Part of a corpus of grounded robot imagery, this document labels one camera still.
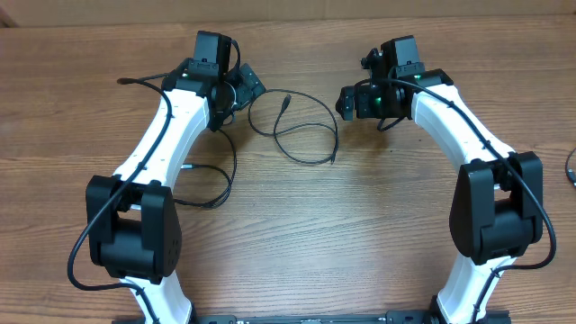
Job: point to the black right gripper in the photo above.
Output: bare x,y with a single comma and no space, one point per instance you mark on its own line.
346,104

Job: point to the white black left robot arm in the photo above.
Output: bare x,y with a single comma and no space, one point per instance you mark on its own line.
133,230

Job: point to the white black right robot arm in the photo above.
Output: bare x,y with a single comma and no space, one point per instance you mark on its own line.
497,209

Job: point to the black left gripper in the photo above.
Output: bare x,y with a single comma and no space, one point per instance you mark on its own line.
247,92

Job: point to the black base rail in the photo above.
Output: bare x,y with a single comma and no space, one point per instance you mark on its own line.
315,319

